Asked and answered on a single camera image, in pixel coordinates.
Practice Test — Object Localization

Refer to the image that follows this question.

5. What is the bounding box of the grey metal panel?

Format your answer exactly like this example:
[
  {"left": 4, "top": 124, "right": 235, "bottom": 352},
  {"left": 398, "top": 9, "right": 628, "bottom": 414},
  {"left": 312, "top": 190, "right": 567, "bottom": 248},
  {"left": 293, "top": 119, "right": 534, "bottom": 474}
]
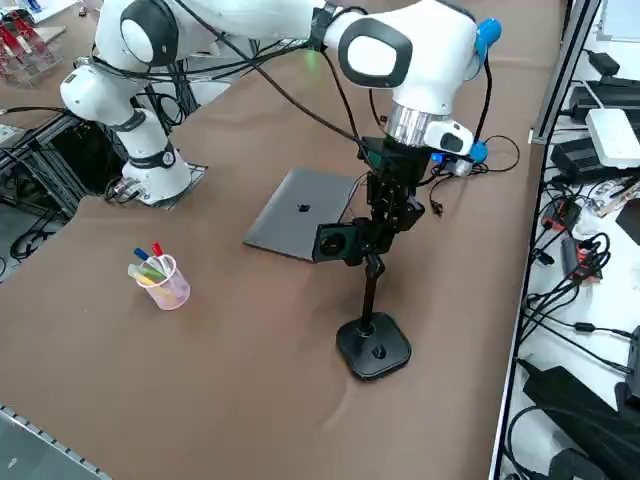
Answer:
[{"left": 0, "top": 402, "right": 112, "bottom": 480}]

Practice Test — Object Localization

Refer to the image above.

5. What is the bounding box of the black power adapter brick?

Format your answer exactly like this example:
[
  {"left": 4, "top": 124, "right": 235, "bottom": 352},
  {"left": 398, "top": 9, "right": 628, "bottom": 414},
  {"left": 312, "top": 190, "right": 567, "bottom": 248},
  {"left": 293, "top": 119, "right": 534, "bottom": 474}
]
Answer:
[{"left": 522, "top": 366, "right": 571, "bottom": 401}]

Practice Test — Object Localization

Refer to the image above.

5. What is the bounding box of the blue desk lamp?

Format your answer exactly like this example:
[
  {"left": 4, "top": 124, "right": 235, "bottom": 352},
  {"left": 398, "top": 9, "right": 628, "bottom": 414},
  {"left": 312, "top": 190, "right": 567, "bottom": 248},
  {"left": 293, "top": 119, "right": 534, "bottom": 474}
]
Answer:
[{"left": 431, "top": 17, "right": 504, "bottom": 176}]

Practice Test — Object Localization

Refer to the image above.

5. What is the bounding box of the small black adapter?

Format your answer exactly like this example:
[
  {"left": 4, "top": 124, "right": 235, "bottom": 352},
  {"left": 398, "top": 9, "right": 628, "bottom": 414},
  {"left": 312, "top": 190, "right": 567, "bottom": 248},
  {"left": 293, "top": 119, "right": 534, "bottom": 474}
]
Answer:
[{"left": 585, "top": 48, "right": 622, "bottom": 77}]

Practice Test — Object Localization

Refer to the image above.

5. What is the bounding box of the black lamp cable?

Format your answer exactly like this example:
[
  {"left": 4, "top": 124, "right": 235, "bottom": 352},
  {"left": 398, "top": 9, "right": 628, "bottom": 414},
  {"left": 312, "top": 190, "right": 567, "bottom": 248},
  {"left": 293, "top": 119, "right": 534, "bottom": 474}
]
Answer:
[{"left": 427, "top": 133, "right": 521, "bottom": 218}]

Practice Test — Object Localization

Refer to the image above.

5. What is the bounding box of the dark power adapter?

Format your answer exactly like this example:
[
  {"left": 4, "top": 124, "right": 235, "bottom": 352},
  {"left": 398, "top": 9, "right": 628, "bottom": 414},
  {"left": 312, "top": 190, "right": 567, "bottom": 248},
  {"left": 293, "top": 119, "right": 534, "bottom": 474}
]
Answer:
[{"left": 549, "top": 137, "right": 601, "bottom": 182}]

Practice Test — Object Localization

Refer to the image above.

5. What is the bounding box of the grey laptop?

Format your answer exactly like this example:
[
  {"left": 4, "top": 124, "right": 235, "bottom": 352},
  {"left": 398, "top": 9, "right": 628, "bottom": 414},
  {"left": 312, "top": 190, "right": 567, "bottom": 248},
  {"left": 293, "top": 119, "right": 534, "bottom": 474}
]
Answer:
[{"left": 243, "top": 167, "right": 362, "bottom": 264}]

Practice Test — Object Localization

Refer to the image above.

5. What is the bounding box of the black cable with ferrite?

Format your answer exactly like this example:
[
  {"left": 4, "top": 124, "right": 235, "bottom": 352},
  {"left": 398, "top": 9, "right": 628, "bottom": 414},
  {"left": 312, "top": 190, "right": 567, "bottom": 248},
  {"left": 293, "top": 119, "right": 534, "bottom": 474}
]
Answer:
[{"left": 519, "top": 294, "right": 634, "bottom": 374}]

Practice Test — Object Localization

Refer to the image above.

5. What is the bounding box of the black phone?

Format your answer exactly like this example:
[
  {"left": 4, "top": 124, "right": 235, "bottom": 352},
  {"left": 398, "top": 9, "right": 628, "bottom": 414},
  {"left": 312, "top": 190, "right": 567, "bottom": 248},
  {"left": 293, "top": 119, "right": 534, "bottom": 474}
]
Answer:
[{"left": 312, "top": 222, "right": 362, "bottom": 265}]

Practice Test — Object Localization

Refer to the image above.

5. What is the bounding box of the clear acrylic rack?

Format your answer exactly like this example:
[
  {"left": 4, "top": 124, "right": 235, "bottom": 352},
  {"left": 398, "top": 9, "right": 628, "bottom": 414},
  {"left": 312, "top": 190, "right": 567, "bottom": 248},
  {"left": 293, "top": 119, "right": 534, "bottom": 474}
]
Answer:
[{"left": 0, "top": 9, "right": 66, "bottom": 91}]

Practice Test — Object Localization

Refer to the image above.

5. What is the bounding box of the black box device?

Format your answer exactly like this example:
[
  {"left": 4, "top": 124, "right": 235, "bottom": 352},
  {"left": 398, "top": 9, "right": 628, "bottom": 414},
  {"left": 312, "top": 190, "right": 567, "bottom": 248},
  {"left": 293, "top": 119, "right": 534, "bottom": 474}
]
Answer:
[{"left": 627, "top": 324, "right": 640, "bottom": 381}]

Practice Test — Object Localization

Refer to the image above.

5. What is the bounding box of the aluminium profile post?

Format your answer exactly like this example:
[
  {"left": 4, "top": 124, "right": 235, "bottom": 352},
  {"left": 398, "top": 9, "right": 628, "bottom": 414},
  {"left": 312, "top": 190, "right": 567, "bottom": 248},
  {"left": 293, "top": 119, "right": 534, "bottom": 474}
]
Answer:
[{"left": 528, "top": 0, "right": 604, "bottom": 146}]

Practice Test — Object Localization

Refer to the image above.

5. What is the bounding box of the white flat router box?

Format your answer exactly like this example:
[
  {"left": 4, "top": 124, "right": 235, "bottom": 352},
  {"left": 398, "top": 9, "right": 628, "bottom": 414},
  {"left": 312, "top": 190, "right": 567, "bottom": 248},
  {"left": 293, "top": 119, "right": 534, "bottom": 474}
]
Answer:
[{"left": 584, "top": 107, "right": 640, "bottom": 170}]

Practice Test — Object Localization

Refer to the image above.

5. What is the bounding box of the black computer box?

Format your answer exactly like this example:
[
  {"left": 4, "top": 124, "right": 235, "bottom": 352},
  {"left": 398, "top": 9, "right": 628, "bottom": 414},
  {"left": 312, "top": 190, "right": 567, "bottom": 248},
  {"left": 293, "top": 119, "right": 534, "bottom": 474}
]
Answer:
[{"left": 49, "top": 119, "right": 129, "bottom": 195}]

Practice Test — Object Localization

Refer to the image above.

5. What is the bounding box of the pink transparent pen cup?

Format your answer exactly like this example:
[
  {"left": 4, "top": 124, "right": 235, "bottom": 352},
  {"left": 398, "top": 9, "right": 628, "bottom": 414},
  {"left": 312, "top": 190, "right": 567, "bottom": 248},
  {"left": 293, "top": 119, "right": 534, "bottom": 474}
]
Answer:
[{"left": 128, "top": 253, "right": 192, "bottom": 312}]

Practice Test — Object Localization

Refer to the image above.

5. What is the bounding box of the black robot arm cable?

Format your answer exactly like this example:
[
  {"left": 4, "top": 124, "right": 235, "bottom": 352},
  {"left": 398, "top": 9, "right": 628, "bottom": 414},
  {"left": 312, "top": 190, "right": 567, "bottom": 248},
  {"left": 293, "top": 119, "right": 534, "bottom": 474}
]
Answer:
[{"left": 89, "top": 0, "right": 396, "bottom": 161}]

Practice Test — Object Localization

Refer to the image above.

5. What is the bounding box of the green highlighter pen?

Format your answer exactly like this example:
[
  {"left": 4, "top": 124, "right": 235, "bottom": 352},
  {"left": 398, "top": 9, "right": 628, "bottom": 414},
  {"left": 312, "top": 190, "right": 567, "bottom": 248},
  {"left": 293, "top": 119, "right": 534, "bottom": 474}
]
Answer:
[{"left": 130, "top": 263, "right": 169, "bottom": 282}]

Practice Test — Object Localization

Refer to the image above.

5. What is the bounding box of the large black adapter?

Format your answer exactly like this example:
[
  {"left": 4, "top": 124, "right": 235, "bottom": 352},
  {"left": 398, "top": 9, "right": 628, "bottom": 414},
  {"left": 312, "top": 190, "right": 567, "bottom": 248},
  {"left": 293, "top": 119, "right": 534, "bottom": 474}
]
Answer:
[{"left": 569, "top": 78, "right": 640, "bottom": 124}]

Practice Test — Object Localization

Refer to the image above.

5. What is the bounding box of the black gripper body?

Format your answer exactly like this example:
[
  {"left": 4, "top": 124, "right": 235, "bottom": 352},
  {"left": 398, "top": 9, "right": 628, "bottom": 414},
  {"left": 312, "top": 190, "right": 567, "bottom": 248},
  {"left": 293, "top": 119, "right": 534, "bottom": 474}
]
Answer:
[{"left": 362, "top": 135, "right": 434, "bottom": 194}]

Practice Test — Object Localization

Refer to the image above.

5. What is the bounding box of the orange grey connector device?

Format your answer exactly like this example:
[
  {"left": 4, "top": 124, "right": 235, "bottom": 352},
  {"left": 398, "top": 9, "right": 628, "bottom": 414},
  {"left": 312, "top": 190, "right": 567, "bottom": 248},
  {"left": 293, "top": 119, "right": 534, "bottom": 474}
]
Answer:
[{"left": 560, "top": 234, "right": 612, "bottom": 285}]

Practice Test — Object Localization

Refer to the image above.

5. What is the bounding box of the aluminium frame rack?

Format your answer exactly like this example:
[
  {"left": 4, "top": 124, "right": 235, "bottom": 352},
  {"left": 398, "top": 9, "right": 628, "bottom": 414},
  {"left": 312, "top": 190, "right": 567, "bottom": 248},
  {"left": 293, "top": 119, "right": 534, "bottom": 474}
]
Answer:
[{"left": 0, "top": 107, "right": 84, "bottom": 221}]

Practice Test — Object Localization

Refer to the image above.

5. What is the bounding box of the red black device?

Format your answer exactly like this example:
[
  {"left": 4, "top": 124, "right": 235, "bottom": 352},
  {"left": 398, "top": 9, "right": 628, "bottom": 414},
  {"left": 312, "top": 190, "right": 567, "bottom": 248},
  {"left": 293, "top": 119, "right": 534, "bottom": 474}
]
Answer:
[{"left": 542, "top": 197, "right": 584, "bottom": 232}]

